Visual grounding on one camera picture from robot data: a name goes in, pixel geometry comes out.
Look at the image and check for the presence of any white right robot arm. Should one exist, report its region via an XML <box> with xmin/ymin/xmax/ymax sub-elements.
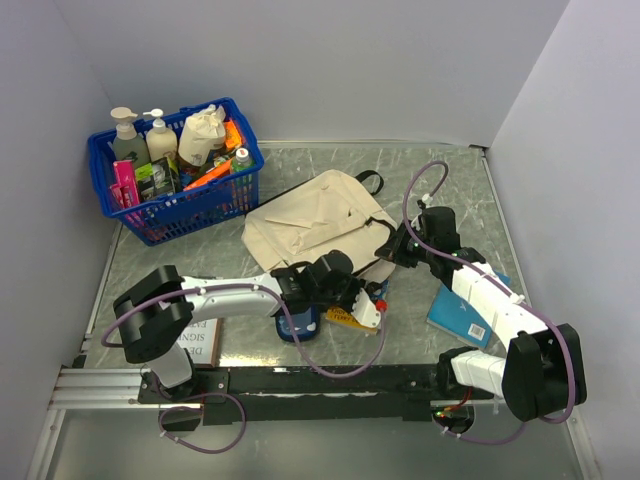
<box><xmin>375</xmin><ymin>206</ymin><xmax>587</xmax><ymax>422</ymax></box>

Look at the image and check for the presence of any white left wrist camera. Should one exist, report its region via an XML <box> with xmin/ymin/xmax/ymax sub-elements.
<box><xmin>351</xmin><ymin>289</ymin><xmax>387</xmax><ymax>330</ymax></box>

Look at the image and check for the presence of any orange treehouse book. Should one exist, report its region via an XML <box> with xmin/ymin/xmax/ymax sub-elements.
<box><xmin>325</xmin><ymin>307</ymin><xmax>380</xmax><ymax>335</ymax></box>

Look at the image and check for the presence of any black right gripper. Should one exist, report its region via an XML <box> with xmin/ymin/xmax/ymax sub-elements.
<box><xmin>375</xmin><ymin>219</ymin><xmax>436</xmax><ymax>269</ymax></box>

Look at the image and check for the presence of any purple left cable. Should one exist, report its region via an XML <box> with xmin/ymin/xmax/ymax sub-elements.
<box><xmin>100</xmin><ymin>282</ymin><xmax>389</xmax><ymax>455</ymax></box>

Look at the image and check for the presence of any beige canvas backpack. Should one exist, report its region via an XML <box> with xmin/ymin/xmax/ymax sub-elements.
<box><xmin>242</xmin><ymin>170</ymin><xmax>397</xmax><ymax>283</ymax></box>

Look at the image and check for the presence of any blue thin booklet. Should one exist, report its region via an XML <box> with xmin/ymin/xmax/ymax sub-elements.
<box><xmin>426</xmin><ymin>285</ymin><xmax>492</xmax><ymax>349</ymax></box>

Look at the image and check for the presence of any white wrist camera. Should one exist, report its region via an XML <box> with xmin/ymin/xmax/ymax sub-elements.
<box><xmin>351</xmin><ymin>289</ymin><xmax>387</xmax><ymax>330</ymax></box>
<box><xmin>417</xmin><ymin>194</ymin><xmax>433</xmax><ymax>210</ymax></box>

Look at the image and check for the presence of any aluminium rail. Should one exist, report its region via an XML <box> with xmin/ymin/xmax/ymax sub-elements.
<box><xmin>47</xmin><ymin>362</ymin><xmax>579</xmax><ymax>412</ymax></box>

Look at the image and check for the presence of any beige cloth pouch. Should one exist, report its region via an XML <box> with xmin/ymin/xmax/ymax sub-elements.
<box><xmin>178</xmin><ymin>104</ymin><xmax>226</xmax><ymax>167</ymax></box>

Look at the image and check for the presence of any black green box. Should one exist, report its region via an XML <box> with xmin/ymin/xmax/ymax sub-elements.
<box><xmin>135</xmin><ymin>157</ymin><xmax>182</xmax><ymax>202</ymax></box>

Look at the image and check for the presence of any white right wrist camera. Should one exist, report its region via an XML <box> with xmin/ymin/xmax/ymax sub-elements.
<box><xmin>417</xmin><ymin>194</ymin><xmax>433</xmax><ymax>210</ymax></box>

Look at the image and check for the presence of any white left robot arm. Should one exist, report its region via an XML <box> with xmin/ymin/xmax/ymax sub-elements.
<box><xmin>101</xmin><ymin>250</ymin><xmax>382</xmax><ymax>402</ymax></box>

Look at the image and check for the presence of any pink flower cover book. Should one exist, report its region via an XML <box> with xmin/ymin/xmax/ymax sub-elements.
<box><xmin>177</xmin><ymin>319</ymin><xmax>223</xmax><ymax>368</ymax></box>

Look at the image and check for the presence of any blue plastic basket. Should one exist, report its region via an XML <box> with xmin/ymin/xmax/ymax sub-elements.
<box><xmin>88</xmin><ymin>97</ymin><xmax>264</xmax><ymax>246</ymax></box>

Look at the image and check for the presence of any cream pump bottle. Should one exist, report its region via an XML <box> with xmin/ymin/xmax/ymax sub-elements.
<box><xmin>144</xmin><ymin>108</ymin><xmax>178</xmax><ymax>161</ymax></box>

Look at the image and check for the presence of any blue shark pencil case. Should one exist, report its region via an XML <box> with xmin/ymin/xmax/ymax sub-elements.
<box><xmin>274</xmin><ymin>279</ymin><xmax>391</xmax><ymax>344</ymax></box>

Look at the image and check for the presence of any orange package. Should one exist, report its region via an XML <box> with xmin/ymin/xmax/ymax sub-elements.
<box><xmin>183</xmin><ymin>120</ymin><xmax>248</xmax><ymax>191</ymax></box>

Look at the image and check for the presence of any pink box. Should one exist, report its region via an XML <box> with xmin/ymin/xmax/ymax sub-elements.
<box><xmin>110</xmin><ymin>160</ymin><xmax>140</xmax><ymax>209</ymax></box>

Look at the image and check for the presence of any green pump bottle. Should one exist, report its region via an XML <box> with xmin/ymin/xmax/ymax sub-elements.
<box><xmin>110</xmin><ymin>107</ymin><xmax>150</xmax><ymax>169</ymax></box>

